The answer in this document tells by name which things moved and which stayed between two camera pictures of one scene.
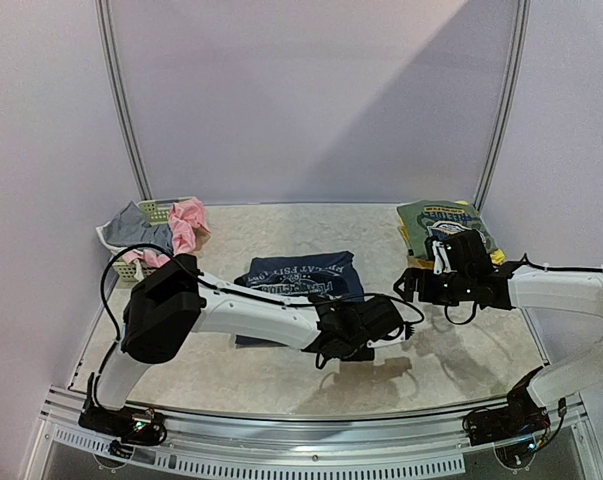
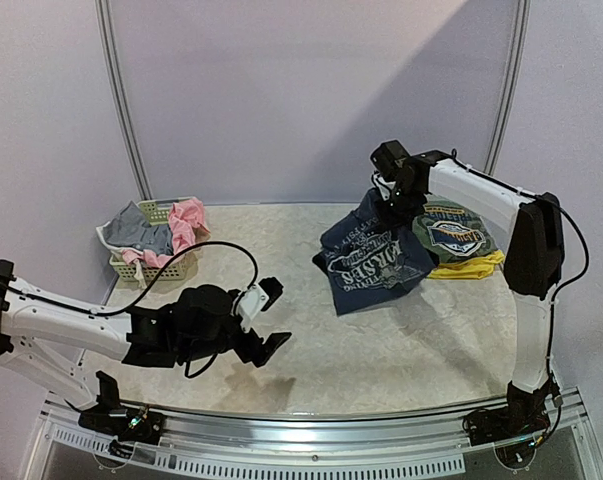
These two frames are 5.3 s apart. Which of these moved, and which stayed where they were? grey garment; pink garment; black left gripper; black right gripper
Moved: black right gripper; black left gripper
Stayed: grey garment; pink garment
